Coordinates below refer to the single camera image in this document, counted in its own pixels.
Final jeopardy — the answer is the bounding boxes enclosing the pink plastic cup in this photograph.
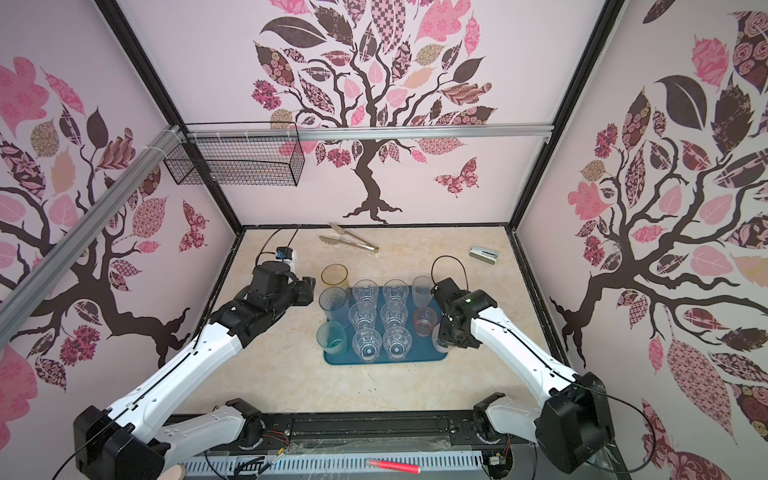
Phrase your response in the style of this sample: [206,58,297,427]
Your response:
[413,307,439,338]

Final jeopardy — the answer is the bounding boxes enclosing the clear glass back tall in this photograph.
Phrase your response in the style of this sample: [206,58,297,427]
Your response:
[411,275,434,308]

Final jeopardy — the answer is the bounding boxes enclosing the grey blue plastic cup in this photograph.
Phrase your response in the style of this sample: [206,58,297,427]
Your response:
[319,286,349,327]

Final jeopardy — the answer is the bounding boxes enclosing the amber yellow tall glass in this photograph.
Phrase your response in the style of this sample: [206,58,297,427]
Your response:
[321,263,349,290]

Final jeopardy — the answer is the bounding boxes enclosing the green plastic cup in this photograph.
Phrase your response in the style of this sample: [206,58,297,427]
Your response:
[316,321,348,356]

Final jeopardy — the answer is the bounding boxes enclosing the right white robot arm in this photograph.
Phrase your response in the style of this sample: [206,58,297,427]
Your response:
[431,278,615,474]

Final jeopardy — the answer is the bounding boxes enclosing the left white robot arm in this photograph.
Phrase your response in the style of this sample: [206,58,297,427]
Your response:
[73,261,316,479]

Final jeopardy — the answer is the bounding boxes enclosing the teal rectangular tray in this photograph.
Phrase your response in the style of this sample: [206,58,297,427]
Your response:
[321,287,447,366]

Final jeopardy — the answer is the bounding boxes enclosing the white stapler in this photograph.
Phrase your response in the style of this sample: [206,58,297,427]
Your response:
[469,246,499,265]

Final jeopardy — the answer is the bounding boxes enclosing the metal serving tongs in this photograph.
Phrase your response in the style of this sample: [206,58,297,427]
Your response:
[318,223,379,253]

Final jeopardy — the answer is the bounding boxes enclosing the pink marker pen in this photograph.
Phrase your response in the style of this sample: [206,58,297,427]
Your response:
[365,459,421,475]

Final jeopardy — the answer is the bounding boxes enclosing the beige round sponge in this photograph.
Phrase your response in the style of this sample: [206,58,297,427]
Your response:
[157,465,186,480]

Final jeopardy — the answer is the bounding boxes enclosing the black wire mesh basket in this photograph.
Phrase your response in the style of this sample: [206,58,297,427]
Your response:
[164,120,305,187]

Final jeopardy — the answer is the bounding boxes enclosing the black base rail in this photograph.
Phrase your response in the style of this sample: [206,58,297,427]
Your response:
[110,407,631,480]

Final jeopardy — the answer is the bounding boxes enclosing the white slotted cable duct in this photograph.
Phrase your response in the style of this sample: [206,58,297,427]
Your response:
[181,451,485,479]

